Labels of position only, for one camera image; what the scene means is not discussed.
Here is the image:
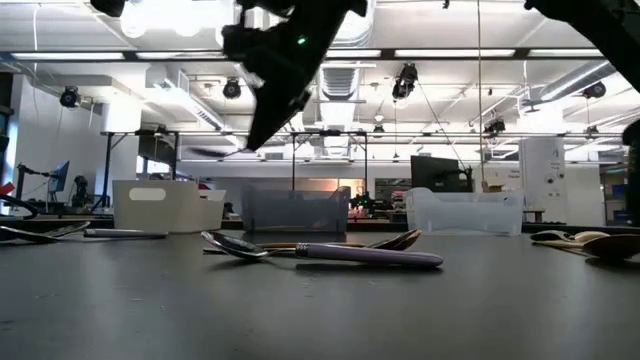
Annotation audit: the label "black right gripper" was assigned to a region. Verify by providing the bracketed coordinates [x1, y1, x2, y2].
[222, 0, 369, 151]

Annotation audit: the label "monitor on black arm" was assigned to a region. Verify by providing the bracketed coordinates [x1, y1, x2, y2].
[14, 159, 71, 201]

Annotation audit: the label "grey translucent plastic bin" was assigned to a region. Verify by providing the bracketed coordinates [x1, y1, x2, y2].
[240, 184, 352, 234]

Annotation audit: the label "device with green lights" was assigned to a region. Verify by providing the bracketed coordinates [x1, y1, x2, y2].
[348, 191, 381, 212]

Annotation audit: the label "white plastic bin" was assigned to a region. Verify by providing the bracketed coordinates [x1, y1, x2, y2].
[112, 179, 227, 234]

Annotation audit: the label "black monitor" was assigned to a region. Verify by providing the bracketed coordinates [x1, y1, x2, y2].
[409, 155, 474, 194]

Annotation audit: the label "black spoon at centre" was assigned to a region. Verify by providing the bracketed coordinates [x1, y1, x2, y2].
[367, 230, 422, 252]

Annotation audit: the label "clear plastic bin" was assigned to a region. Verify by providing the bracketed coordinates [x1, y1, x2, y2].
[403, 187, 525, 236]

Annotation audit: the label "utensils at right edge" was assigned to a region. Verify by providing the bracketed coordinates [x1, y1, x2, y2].
[543, 233, 640, 261]

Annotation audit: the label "black metal frame stand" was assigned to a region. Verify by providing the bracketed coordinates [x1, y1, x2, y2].
[291, 129, 370, 192]
[98, 128, 181, 211]

